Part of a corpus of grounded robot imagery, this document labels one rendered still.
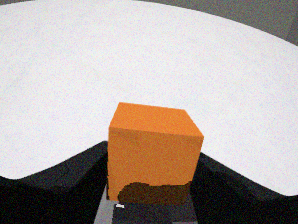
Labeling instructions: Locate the orange block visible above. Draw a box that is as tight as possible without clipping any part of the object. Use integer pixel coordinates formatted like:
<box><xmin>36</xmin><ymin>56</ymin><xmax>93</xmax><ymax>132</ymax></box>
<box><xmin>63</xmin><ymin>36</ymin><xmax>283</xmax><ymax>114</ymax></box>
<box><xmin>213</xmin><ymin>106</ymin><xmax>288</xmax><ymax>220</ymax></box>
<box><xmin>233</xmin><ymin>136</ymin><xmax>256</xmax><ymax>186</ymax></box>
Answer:
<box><xmin>106</xmin><ymin>103</ymin><xmax>205</xmax><ymax>205</ymax></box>

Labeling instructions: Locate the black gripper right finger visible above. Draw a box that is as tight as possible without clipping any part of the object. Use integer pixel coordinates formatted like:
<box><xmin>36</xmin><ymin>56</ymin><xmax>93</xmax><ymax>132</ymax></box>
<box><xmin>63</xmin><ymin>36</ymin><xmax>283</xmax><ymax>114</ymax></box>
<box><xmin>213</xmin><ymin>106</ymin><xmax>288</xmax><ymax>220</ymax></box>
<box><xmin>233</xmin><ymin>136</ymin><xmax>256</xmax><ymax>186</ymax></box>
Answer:
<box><xmin>189</xmin><ymin>152</ymin><xmax>298</xmax><ymax>224</ymax></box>

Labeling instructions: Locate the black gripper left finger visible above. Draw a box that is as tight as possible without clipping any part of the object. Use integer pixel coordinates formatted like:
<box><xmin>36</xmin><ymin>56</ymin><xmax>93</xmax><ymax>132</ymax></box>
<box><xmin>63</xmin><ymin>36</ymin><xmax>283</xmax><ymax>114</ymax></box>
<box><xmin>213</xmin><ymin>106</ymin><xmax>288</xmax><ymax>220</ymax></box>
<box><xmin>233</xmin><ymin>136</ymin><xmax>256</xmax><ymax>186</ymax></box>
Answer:
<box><xmin>0</xmin><ymin>140</ymin><xmax>109</xmax><ymax>224</ymax></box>

